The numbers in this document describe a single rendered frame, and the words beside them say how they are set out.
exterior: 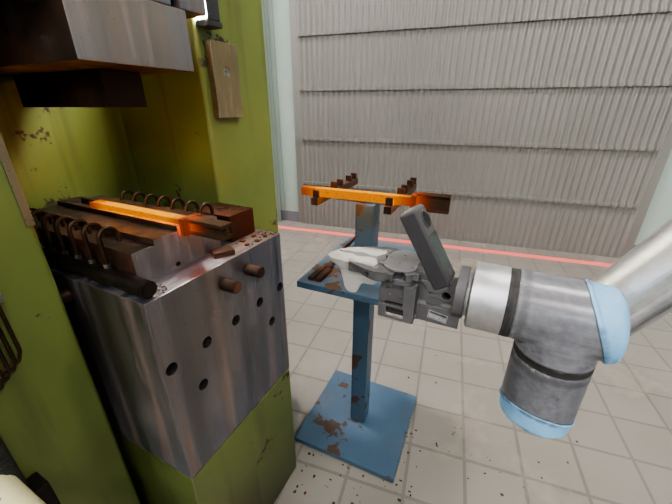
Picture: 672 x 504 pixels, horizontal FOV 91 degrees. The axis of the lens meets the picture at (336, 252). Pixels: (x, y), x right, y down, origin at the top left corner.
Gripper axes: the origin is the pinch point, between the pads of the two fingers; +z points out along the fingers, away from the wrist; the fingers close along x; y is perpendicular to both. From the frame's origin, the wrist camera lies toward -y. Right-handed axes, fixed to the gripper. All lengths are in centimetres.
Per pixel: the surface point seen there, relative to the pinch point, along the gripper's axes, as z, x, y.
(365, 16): 107, 270, -91
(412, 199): -2.4, 37.9, 0.0
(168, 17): 33.0, 3.6, -34.7
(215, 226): 24.0, -1.4, -1.0
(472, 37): 20, 282, -72
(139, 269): 33.0, -11.7, 5.3
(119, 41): 33.0, -5.9, -30.0
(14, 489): 40, -36, 36
